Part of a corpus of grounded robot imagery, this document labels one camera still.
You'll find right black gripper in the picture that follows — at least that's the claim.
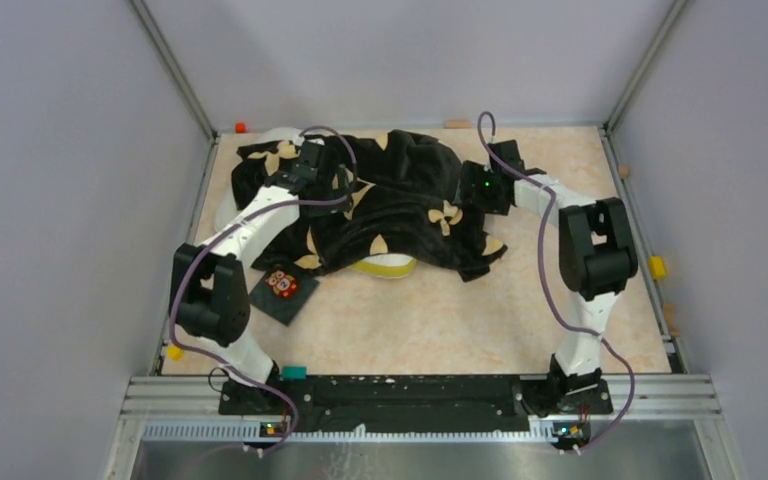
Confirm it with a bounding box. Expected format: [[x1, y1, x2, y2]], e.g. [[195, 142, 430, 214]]
[[452, 160, 510, 216]]

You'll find black floral pillowcase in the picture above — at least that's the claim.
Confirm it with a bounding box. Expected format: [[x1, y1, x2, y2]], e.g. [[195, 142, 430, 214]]
[[253, 129, 508, 282]]

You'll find white pillow yellow edge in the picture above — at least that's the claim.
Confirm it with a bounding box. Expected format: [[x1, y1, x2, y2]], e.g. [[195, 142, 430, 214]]
[[213, 127, 417, 279]]

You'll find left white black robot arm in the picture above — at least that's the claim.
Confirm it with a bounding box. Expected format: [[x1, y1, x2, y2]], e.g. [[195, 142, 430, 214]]
[[168, 139, 358, 414]]

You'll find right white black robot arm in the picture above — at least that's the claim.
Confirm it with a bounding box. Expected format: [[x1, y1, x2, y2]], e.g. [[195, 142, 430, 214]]
[[456, 140, 638, 412]]

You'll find wooden block back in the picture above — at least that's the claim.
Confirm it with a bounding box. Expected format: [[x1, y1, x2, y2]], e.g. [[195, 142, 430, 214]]
[[443, 119, 473, 129]]

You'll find dark card with owl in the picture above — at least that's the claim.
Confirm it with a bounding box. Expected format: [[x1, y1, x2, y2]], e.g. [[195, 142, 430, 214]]
[[249, 264, 320, 326]]

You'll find yellow block right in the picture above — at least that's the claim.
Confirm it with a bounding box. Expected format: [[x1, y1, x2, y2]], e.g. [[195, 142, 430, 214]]
[[648, 255, 668, 281]]

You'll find yellow block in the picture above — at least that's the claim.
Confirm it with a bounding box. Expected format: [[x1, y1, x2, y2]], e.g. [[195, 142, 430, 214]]
[[648, 255, 668, 281], [165, 344, 185, 361]]

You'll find teal block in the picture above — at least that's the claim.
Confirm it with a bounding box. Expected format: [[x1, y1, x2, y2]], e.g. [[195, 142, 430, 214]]
[[281, 365, 307, 381]]

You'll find yellow block left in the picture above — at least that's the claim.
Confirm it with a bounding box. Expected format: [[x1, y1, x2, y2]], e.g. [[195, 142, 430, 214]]
[[165, 344, 185, 361]]

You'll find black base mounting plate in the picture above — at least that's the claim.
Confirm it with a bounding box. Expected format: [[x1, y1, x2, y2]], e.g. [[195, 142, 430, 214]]
[[218, 375, 614, 435]]

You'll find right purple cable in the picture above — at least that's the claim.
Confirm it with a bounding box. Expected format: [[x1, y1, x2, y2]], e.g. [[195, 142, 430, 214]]
[[476, 110, 637, 455]]

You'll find purple cable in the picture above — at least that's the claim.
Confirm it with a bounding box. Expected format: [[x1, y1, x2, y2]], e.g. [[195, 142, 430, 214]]
[[476, 110, 637, 455], [169, 125, 359, 458]]

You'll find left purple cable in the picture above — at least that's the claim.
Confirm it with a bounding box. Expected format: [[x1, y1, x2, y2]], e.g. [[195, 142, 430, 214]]
[[169, 125, 359, 458]]

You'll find white slotted cable duct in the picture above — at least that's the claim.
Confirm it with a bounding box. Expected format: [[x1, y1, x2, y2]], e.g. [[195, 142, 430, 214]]
[[141, 419, 583, 444]]

